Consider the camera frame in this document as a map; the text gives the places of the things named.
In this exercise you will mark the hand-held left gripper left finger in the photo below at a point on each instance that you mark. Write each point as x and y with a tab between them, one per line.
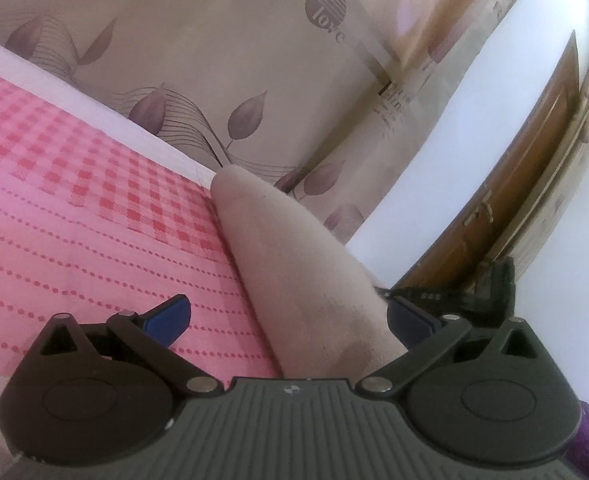
167	317

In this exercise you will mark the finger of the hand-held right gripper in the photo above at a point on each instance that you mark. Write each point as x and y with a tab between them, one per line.
427	296

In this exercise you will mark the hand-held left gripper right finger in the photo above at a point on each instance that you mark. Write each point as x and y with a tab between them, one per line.
409	322

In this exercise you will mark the cream small garment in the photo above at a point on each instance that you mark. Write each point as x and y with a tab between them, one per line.
299	270

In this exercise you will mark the brown wooden door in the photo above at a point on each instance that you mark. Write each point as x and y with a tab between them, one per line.
524	160

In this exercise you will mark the pink checked bed sheet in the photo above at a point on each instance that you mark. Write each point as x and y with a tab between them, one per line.
74	185

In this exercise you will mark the beige leaf-print curtain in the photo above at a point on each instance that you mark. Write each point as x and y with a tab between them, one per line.
199	35

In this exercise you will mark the light wooden door frame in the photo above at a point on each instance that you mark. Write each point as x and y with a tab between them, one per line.
574	150

